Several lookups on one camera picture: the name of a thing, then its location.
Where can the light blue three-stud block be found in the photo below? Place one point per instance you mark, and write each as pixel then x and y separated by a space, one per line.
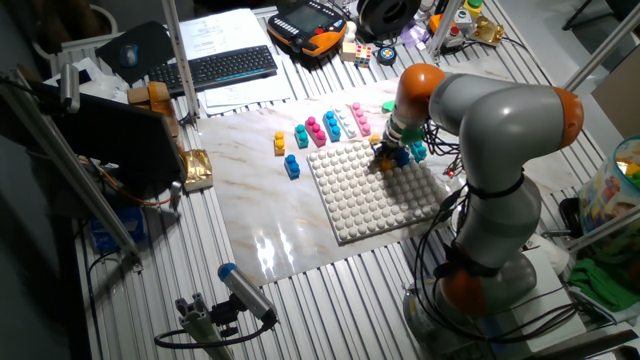
pixel 332 127

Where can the yellow green button box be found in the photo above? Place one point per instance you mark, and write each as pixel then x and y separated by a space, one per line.
pixel 472 9

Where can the white four-stud block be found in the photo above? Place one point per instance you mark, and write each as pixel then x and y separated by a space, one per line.
pixel 346 124

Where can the marble pattern board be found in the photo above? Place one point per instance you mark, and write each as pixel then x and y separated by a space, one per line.
pixel 250 200

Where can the grey box with red button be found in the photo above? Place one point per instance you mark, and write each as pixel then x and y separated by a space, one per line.
pixel 454 36

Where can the black keyboard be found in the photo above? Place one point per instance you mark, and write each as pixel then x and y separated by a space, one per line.
pixel 215 70

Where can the wooden cube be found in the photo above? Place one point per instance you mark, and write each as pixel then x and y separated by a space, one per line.
pixel 349 51

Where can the round black disc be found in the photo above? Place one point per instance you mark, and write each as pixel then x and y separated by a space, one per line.
pixel 386 56

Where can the black orange teach pendant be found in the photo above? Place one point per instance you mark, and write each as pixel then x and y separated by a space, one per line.
pixel 305 25

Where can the computer mouse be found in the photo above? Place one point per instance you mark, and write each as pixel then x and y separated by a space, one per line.
pixel 128 55

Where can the purple translucent object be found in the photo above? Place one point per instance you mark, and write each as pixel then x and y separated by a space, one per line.
pixel 414 36

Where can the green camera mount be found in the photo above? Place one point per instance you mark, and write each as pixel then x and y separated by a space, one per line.
pixel 412 136

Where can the Rubik's cube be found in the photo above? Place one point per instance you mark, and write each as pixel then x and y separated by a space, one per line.
pixel 363 56

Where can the aluminium camera bracket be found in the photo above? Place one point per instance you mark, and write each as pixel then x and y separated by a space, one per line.
pixel 200 325

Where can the green cloth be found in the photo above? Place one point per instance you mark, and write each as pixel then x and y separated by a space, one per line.
pixel 605 285

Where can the silver camera with blue end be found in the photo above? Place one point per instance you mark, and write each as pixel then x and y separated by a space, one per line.
pixel 245 292

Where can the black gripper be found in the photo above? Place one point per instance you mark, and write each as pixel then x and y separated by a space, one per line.
pixel 389 149

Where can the gold foil bag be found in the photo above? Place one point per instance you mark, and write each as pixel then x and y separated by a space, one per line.
pixel 196 170

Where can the yellow four-stud block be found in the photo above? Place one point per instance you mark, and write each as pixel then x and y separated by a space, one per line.
pixel 386 165

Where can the printed paper sheets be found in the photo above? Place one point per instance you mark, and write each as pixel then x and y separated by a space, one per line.
pixel 250 92

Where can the aluminium profile post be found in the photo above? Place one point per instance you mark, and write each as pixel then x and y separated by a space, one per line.
pixel 180 60
pixel 442 27

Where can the magenta three-stud block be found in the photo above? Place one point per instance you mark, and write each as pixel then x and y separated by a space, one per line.
pixel 316 132

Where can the white studded baseplate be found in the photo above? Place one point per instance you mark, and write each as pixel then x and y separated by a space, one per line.
pixel 370 200

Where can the silver orange robot arm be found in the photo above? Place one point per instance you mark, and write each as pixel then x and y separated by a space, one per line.
pixel 500 125

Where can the orange plastic object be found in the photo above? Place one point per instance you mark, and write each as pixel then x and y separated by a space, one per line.
pixel 435 22

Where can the blue packet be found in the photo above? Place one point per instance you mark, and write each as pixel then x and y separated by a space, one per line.
pixel 117 230

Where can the printed paper stack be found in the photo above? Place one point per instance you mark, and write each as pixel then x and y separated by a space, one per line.
pixel 220 32

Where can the white button box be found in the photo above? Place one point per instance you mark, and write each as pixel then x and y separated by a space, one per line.
pixel 464 20

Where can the black mouse pad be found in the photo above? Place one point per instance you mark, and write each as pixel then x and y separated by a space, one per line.
pixel 150 45

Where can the black filament spool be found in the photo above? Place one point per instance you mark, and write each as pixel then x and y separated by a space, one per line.
pixel 390 17

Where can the teal four-stud block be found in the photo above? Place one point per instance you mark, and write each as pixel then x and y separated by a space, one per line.
pixel 419 151

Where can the blue four-stud block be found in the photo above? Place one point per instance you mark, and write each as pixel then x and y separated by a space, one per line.
pixel 403 157

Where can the yellow two-stud block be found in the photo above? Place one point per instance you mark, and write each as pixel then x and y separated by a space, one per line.
pixel 279 145

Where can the long aluminium profile beam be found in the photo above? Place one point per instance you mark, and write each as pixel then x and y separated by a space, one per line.
pixel 600 50
pixel 80 179
pixel 605 229

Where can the black monitor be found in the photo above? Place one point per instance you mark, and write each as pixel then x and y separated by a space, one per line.
pixel 125 145

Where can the teal two-stud block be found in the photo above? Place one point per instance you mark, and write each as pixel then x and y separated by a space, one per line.
pixel 301 137

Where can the blue two-stud block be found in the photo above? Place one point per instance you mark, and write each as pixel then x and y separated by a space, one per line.
pixel 292 167

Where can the cardboard sheet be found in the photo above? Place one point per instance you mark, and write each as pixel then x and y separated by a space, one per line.
pixel 620 100

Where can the white rounded figurine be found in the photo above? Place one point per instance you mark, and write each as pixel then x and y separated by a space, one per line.
pixel 351 31

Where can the small adapter with red light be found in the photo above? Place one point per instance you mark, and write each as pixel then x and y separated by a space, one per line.
pixel 451 172

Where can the pink four-stud block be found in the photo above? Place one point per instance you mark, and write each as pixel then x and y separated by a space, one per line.
pixel 361 120

